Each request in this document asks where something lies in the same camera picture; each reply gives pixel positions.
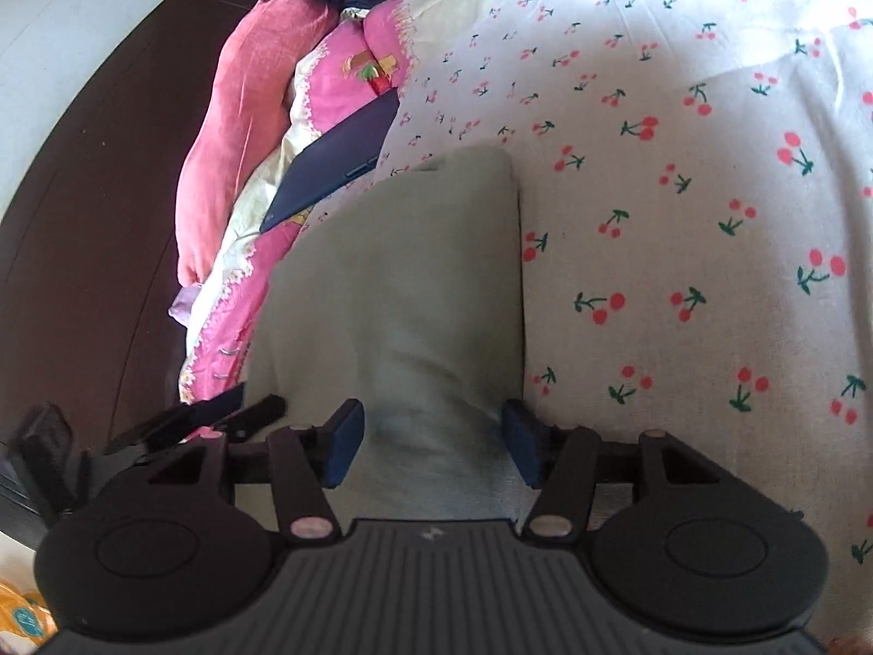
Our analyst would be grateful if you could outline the dark brown headboard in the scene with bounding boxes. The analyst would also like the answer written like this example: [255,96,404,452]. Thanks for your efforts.
[0,0,280,533]

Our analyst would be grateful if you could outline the navy tablet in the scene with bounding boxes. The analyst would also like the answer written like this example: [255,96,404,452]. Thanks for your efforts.
[259,92,400,234]

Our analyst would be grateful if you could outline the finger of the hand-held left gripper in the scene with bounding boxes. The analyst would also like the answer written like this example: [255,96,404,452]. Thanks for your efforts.
[102,382,248,456]
[225,393,288,442]

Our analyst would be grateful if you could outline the printed cherry quilt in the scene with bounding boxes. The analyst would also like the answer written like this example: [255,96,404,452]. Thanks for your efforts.
[177,0,873,655]

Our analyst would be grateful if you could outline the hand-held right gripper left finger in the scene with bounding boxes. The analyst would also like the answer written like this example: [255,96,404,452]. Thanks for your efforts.
[136,399,366,547]

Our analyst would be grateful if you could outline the orange patterned packet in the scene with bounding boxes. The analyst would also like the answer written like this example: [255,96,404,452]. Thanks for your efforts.
[0,580,59,655]

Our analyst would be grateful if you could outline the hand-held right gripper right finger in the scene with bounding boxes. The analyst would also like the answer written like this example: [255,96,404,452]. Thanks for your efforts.
[501,399,724,540]

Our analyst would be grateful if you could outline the pale green pants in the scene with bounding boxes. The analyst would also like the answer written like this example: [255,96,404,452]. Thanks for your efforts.
[246,143,533,526]

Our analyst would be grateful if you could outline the lavender cloth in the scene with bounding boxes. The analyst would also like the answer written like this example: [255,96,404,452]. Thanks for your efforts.
[169,287,200,329]

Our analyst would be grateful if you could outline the pink pillow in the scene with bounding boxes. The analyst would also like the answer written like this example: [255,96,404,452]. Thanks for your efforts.
[176,0,342,288]

